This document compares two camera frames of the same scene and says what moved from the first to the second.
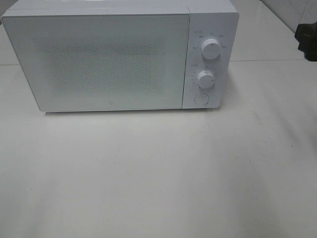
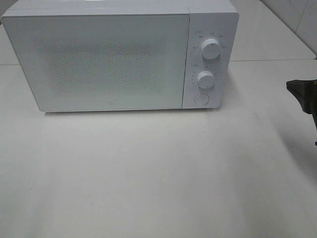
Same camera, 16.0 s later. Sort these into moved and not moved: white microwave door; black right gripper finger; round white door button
Moved: black right gripper finger
Not moved: white microwave door; round white door button
